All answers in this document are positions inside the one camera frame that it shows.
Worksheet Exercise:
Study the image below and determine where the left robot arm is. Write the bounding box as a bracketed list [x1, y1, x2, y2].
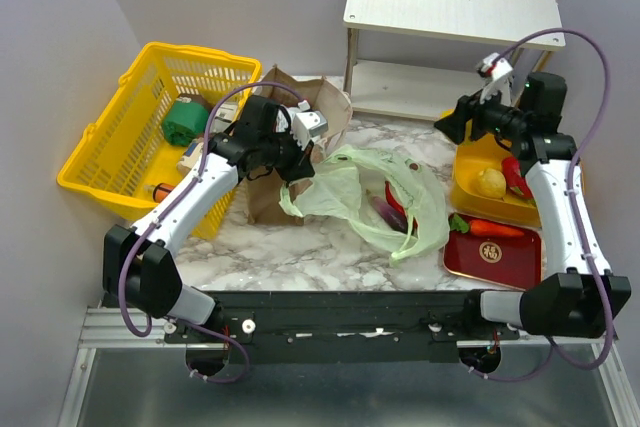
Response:
[102, 95, 328, 342]

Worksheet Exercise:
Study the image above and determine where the green plastic grocery bag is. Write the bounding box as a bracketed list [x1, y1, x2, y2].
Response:
[280, 145, 449, 265]

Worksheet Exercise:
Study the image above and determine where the yellow plastic shopping basket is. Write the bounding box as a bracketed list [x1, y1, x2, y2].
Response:
[57, 42, 262, 222]

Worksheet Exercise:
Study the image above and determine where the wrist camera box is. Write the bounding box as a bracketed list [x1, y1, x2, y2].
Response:
[476, 53, 513, 103]
[291, 110, 328, 149]

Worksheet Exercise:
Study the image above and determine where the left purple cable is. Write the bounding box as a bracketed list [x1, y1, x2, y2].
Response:
[118, 81, 309, 384]

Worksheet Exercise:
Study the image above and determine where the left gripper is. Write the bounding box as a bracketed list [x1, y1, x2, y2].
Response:
[259, 126, 316, 184]

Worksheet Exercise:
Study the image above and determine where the yellow plastic tub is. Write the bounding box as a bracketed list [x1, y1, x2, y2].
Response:
[449, 111, 585, 228]

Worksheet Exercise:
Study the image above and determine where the red dragon fruit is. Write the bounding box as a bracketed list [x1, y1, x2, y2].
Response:
[501, 156, 533, 201]

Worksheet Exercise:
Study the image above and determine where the red chili pepper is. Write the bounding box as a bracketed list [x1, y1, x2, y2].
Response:
[381, 181, 409, 232]

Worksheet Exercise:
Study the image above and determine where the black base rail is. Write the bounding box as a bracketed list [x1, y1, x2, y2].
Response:
[164, 290, 551, 366]

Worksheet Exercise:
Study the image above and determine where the white two-tier shelf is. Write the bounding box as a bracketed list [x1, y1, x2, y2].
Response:
[343, 0, 561, 121]

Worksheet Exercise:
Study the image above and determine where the purple eggplant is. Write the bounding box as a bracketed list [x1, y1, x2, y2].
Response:
[366, 191, 409, 233]

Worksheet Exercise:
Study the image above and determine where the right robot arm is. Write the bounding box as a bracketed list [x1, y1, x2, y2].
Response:
[435, 72, 631, 339]

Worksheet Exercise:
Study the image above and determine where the orange carrot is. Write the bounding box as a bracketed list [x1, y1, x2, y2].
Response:
[449, 214, 524, 238]

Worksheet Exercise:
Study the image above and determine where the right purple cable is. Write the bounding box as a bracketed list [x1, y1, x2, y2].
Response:
[467, 29, 615, 382]

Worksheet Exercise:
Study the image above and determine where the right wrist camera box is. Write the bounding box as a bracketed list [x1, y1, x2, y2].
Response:
[476, 53, 513, 103]

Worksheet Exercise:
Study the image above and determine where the brown paper bag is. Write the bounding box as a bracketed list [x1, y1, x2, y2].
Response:
[246, 66, 353, 226]

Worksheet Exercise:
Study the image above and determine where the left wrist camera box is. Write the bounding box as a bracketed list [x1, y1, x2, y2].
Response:
[291, 110, 328, 149]

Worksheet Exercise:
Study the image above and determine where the yellow potato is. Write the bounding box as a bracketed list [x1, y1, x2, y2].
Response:
[474, 168, 507, 199]

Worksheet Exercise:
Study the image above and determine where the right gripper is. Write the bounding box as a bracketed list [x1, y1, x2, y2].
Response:
[434, 79, 529, 145]

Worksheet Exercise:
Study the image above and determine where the purple cable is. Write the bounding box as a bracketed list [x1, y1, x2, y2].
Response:
[467, 29, 615, 382]
[118, 81, 309, 384]

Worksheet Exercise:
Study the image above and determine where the orange bottle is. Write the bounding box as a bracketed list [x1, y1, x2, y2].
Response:
[144, 183, 174, 203]

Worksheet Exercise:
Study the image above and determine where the white small carton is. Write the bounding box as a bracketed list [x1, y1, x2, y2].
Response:
[212, 102, 239, 132]

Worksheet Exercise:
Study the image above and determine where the red lacquer tray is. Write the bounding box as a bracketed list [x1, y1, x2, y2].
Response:
[443, 213, 542, 290]

